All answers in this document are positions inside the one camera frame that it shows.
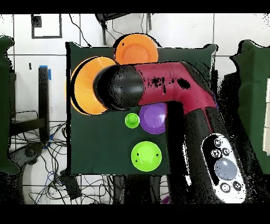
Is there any green cup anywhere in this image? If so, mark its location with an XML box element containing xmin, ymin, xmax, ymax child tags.
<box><xmin>124</xmin><ymin>113</ymin><xmax>140</xmax><ymax>129</ymax></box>

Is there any orange bowl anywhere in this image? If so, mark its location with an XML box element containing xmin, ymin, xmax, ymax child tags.
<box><xmin>114</xmin><ymin>33</ymin><xmax>159</xmax><ymax>66</ymax></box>
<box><xmin>70</xmin><ymin>56</ymin><xmax>119</xmax><ymax>116</ymax></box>

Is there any purple bowl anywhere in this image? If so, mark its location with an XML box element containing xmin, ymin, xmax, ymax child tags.
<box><xmin>139</xmin><ymin>102</ymin><xmax>168</xmax><ymax>135</ymax></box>

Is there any green bowl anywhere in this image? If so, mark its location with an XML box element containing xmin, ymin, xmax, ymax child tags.
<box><xmin>131</xmin><ymin>141</ymin><xmax>162</xmax><ymax>172</ymax></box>

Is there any dark green table cloth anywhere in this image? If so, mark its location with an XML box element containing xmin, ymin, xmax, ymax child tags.
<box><xmin>65</xmin><ymin>42</ymin><xmax>218</xmax><ymax>176</ymax></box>

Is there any black power adapter box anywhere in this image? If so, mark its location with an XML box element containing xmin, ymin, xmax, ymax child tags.
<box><xmin>59</xmin><ymin>170</ymin><xmax>82</xmax><ymax>201</ymax></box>

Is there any green cloth covered table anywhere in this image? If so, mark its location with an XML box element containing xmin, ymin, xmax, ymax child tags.
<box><xmin>229</xmin><ymin>40</ymin><xmax>270</xmax><ymax>175</ymax></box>
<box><xmin>0</xmin><ymin>35</ymin><xmax>21</xmax><ymax>176</ymax></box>

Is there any white box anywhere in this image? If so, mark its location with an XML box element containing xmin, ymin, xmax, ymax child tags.
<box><xmin>262</xmin><ymin>78</ymin><xmax>270</xmax><ymax>156</ymax></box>

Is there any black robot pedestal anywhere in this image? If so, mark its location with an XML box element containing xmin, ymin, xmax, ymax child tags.
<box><xmin>112</xmin><ymin>175</ymin><xmax>162</xmax><ymax>204</ymax></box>

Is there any black floor cable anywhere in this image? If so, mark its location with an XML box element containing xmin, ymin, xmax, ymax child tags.
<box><xmin>69</xmin><ymin>13</ymin><xmax>92</xmax><ymax>48</ymax></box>

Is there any black camera tripod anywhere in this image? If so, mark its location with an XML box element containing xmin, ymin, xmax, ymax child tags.
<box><xmin>94</xmin><ymin>13</ymin><xmax>152</xmax><ymax>46</ymax></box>

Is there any tangle of cables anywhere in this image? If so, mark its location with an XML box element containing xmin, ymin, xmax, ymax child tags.
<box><xmin>12</xmin><ymin>122</ymin><xmax>112</xmax><ymax>204</ymax></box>

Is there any black table frame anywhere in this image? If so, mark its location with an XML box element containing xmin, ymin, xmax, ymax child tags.
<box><xmin>9</xmin><ymin>66</ymin><xmax>50</xmax><ymax>142</ymax></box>

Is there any grey pedestal foot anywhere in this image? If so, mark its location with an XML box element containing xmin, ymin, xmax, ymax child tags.
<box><xmin>9</xmin><ymin>143</ymin><xmax>45</xmax><ymax>167</ymax></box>

